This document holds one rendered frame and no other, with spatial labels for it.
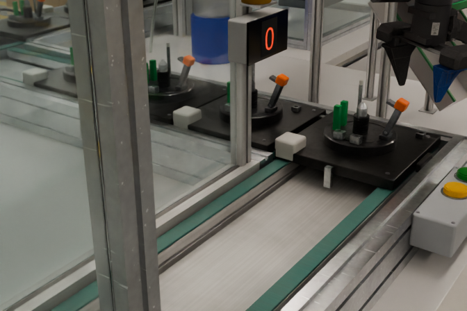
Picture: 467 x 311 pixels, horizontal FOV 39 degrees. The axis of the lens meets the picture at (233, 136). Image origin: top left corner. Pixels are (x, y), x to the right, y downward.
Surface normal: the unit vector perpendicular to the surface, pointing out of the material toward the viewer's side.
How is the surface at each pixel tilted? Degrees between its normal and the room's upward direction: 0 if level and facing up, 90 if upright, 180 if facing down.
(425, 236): 90
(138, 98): 90
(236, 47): 90
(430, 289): 0
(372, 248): 0
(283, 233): 0
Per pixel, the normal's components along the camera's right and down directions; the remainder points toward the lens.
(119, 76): 0.82, 0.22
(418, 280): 0.00, -0.92
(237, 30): -0.58, 0.33
